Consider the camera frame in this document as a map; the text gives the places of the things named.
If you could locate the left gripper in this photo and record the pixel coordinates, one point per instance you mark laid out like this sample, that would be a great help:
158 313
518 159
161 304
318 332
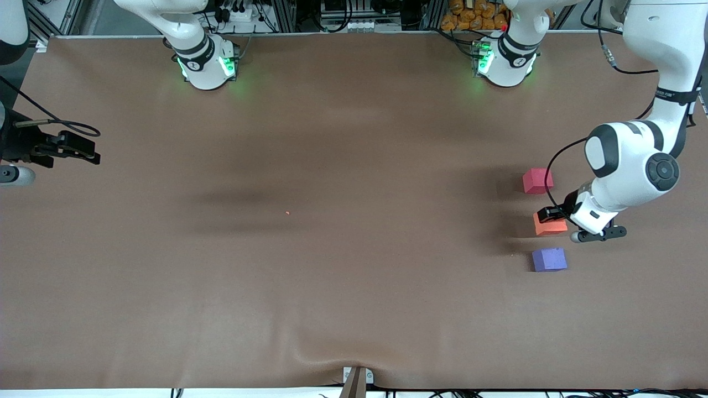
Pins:
569 200

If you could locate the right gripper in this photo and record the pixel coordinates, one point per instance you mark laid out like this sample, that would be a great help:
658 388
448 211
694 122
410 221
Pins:
16 145

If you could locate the orange foam cube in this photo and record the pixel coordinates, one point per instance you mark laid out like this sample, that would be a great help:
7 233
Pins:
550 228

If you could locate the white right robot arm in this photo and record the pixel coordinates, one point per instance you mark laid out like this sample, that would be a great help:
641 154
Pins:
202 66

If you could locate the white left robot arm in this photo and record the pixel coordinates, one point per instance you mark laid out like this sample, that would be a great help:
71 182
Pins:
630 160

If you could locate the red foam cube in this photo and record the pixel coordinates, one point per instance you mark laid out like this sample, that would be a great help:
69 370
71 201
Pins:
535 181

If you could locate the purple foam cube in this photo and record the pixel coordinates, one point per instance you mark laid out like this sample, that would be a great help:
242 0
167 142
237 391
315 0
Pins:
549 259

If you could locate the white power strip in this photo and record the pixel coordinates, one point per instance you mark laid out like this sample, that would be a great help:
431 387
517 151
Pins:
237 14

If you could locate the pile of orange packets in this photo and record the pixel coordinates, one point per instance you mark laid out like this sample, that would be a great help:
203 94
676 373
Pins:
473 15

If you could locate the brown table cover mat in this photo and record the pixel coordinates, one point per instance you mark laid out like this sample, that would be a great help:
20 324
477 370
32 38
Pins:
354 138

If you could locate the white connector block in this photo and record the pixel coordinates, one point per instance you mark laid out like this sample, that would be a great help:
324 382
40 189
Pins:
362 25

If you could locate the aluminium frame profile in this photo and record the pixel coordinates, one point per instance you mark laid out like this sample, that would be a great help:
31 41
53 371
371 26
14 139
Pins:
50 19
285 14

